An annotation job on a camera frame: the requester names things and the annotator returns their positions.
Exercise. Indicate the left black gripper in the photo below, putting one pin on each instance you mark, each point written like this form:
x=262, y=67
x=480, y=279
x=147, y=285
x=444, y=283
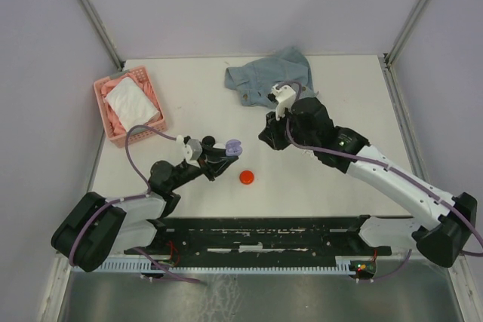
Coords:
x=213, y=162

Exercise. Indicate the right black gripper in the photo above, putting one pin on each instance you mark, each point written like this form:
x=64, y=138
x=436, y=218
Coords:
x=271, y=133

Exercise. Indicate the purple earbud case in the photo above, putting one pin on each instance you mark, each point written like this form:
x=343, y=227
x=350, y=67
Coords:
x=233, y=148

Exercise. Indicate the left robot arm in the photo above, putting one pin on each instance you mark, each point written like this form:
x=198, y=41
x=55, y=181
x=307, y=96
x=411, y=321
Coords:
x=97, y=228

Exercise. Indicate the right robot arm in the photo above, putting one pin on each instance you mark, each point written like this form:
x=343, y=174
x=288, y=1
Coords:
x=439, y=224

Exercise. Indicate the blue denim jacket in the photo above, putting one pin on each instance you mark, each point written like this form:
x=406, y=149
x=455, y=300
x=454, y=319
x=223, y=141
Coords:
x=254, y=80

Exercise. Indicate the pink plastic basket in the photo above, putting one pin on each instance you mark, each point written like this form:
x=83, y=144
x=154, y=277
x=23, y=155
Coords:
x=127, y=99

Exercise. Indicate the white folded cloth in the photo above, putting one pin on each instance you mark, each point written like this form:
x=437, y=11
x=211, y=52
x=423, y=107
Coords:
x=130, y=103

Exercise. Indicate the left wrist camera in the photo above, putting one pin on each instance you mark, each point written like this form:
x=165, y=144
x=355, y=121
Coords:
x=191, y=149

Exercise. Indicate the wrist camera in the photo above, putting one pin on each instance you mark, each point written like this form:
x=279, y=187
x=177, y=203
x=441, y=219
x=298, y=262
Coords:
x=284, y=95
x=191, y=149

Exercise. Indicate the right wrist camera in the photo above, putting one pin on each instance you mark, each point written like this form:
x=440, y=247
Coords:
x=284, y=95

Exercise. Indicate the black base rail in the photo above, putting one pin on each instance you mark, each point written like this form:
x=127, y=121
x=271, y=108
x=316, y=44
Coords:
x=261, y=242

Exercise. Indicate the right aluminium frame post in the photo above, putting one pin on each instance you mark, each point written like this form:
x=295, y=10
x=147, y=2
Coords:
x=408, y=28

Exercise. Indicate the aluminium frame post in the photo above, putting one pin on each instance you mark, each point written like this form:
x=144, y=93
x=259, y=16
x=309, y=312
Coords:
x=95, y=20
x=408, y=28

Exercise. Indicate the left aluminium frame post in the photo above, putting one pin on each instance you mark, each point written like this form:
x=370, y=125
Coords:
x=95, y=20

